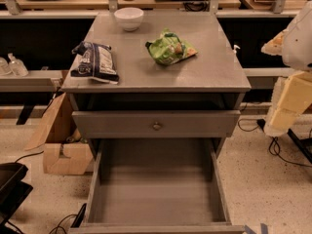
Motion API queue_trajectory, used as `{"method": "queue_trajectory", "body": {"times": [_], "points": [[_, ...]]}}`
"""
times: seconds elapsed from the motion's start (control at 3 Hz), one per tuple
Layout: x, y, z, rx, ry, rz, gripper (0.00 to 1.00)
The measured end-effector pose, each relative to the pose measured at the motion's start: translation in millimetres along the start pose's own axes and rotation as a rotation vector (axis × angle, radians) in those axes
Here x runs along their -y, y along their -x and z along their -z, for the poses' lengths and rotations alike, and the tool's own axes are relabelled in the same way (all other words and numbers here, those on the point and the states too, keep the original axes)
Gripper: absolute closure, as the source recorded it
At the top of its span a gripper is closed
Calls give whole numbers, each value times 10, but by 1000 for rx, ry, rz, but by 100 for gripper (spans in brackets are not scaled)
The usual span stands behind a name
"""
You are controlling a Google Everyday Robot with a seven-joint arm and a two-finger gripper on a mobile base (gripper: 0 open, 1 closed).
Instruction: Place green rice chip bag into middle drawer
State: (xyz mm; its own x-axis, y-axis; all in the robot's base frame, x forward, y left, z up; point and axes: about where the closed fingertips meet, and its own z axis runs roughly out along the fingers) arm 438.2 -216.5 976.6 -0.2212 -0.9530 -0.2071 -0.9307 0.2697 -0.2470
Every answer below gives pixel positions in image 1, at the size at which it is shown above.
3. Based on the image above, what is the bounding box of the black tray stack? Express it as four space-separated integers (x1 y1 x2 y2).
0 163 33 234

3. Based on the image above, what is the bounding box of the black floor cable left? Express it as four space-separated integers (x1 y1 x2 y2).
48 214 79 234

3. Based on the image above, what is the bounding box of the white pump dispenser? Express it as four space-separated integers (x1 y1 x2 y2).
233 44 241 55

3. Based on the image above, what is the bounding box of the clear plastic bottle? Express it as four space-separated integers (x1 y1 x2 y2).
8 53 28 77
0 58 11 75

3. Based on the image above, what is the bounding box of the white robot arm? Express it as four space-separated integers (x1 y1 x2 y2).
261 1 312 137

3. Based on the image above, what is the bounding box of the brown cardboard box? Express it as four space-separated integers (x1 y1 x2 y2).
24 94 93 176

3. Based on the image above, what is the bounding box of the green rice chip bag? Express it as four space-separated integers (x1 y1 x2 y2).
145 28 198 66

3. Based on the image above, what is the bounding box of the white ceramic bowl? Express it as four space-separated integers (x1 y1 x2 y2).
114 7 144 31

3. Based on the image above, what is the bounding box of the open grey middle drawer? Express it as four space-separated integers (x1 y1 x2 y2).
69 138 244 234

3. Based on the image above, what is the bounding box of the grey drawer cabinet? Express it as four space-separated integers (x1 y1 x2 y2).
60 10 253 234

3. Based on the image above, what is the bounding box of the closed grey top drawer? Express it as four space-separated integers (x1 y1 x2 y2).
72 110 240 138

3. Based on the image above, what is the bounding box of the dark blue chip bag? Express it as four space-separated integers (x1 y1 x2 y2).
70 41 119 84

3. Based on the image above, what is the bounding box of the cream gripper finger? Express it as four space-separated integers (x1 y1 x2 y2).
264 71 312 137
261 30 286 56

